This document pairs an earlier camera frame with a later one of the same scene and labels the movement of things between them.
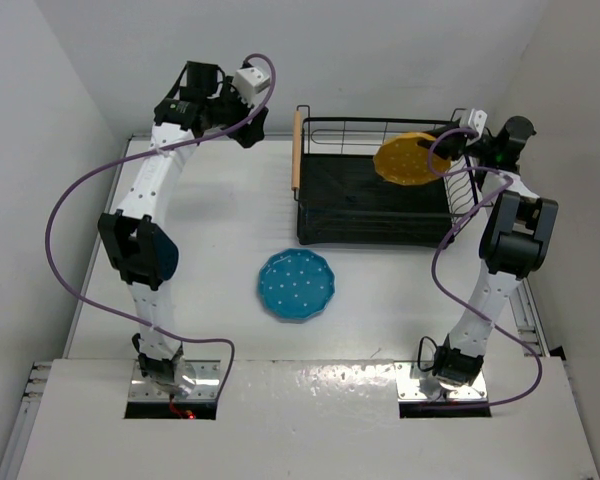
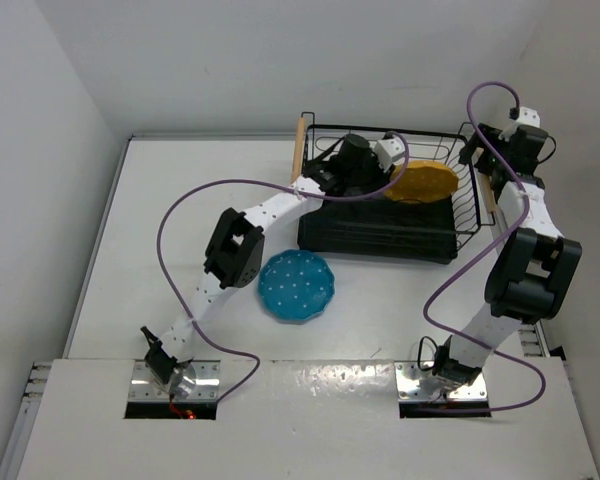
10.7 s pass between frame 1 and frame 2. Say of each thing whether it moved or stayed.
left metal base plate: stayed
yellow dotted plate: moved
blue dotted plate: stayed
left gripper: moved
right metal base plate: stayed
